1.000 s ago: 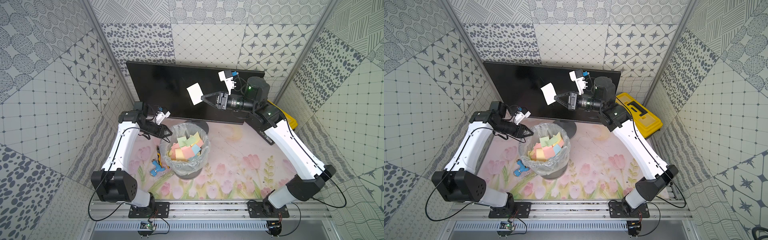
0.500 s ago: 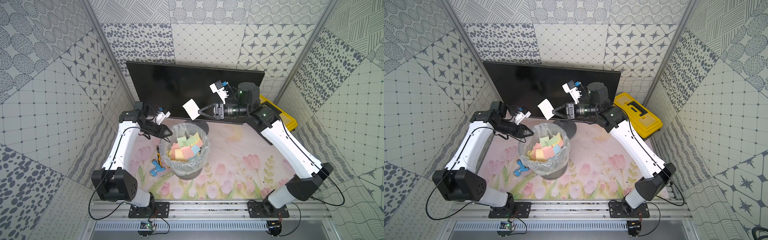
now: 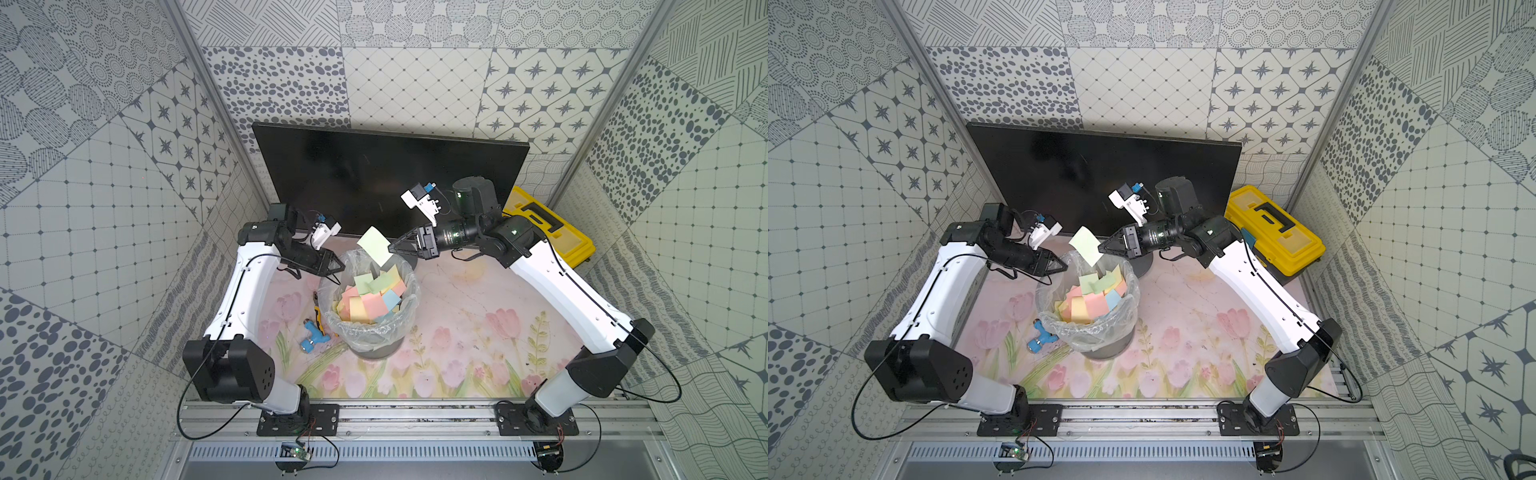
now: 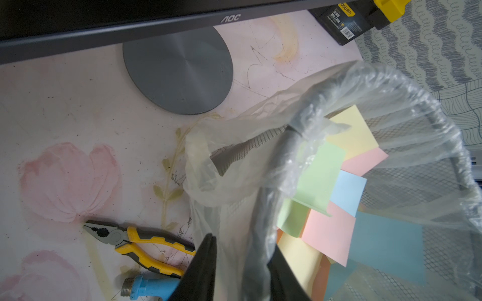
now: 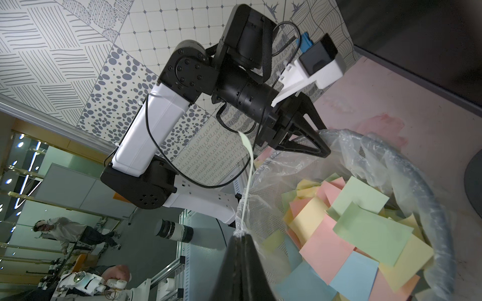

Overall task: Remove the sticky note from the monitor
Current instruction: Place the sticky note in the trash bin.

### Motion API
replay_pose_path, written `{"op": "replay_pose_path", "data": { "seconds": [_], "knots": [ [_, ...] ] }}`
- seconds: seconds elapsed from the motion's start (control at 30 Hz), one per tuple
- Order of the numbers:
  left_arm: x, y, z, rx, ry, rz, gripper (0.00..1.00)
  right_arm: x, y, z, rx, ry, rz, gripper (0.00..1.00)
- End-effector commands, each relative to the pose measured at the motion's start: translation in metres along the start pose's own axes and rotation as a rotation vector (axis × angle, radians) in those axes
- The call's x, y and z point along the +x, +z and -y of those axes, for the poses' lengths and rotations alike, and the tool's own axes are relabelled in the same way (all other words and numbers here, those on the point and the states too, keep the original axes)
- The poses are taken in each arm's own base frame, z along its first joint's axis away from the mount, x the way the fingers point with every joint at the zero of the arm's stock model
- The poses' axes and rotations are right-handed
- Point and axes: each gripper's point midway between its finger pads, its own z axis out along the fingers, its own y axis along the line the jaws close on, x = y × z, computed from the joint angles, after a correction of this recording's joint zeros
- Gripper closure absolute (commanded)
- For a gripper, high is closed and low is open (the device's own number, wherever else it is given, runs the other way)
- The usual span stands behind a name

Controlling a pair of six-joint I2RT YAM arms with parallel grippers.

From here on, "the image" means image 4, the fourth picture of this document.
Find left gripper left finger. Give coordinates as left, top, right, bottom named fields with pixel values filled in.
left=168, top=233, right=217, bottom=301

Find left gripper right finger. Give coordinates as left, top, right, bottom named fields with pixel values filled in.
left=267, top=246, right=311, bottom=301

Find black flat monitor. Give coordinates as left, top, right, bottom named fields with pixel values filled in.
left=1, top=0, right=335, bottom=64

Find yellow black pliers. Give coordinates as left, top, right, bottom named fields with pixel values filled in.
left=83, top=220, right=196, bottom=278

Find green note in bin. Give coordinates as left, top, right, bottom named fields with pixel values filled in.
left=277, top=199, right=310, bottom=238

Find blue plastic tool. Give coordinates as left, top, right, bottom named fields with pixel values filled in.
left=120, top=275, right=180, bottom=300

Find green sticky note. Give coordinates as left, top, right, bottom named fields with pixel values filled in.
left=293, top=142, right=346, bottom=214

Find yellow black toolbox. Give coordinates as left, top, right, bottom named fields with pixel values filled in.
left=309, top=0, right=410, bottom=46

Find blue note in bin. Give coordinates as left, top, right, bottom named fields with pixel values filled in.
left=349, top=212, right=426, bottom=285

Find pink sticky note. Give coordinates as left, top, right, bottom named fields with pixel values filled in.
left=301, top=202, right=356, bottom=267

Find light blue sticky note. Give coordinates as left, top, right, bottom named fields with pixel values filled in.
left=330, top=171, right=367, bottom=217

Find pale yellow sticky note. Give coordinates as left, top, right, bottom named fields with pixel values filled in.
left=327, top=105, right=379, bottom=160

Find clear plastic bin liner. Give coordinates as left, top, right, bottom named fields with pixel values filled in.
left=183, top=61, right=481, bottom=300

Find yellow note in bin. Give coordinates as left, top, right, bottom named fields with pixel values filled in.
left=277, top=233, right=323, bottom=297

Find round grey monitor base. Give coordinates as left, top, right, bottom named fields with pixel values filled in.
left=123, top=27, right=233, bottom=115

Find pink note in bin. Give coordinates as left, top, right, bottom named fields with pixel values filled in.
left=341, top=147, right=389, bottom=176

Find grey mesh waste bin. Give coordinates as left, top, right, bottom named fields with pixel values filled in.
left=207, top=61, right=481, bottom=300

